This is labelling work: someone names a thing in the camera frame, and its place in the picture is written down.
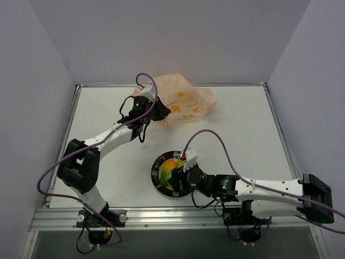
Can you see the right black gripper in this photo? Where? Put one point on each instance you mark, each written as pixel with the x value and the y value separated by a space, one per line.
pixel 177 176

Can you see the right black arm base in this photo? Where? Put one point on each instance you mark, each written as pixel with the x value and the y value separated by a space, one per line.
pixel 250 228

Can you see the fake green apple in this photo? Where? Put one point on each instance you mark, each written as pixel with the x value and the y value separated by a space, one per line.
pixel 181 162

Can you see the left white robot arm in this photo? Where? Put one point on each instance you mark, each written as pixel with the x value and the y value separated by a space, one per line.
pixel 81 169

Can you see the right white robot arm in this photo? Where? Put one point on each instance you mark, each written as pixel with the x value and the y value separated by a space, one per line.
pixel 308 196

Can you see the fake mango orange green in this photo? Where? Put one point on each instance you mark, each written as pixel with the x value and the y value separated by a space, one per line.
pixel 166 171

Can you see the dark rimmed beige plate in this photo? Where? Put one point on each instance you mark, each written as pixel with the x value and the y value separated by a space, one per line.
pixel 155 176

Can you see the orange translucent plastic bag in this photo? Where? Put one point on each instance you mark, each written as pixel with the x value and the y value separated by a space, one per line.
pixel 185 101

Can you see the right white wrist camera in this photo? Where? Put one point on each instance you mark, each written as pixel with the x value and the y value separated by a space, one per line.
pixel 190 159

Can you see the aluminium front rail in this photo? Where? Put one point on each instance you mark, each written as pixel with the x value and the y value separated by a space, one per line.
pixel 146 218

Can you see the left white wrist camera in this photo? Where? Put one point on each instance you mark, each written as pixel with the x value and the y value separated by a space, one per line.
pixel 149 91

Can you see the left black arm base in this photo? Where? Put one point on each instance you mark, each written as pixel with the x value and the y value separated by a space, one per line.
pixel 98 228

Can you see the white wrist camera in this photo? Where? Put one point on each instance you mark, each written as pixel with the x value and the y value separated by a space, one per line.
pixel 190 159
pixel 149 91

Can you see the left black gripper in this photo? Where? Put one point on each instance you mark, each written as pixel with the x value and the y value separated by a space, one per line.
pixel 159 111

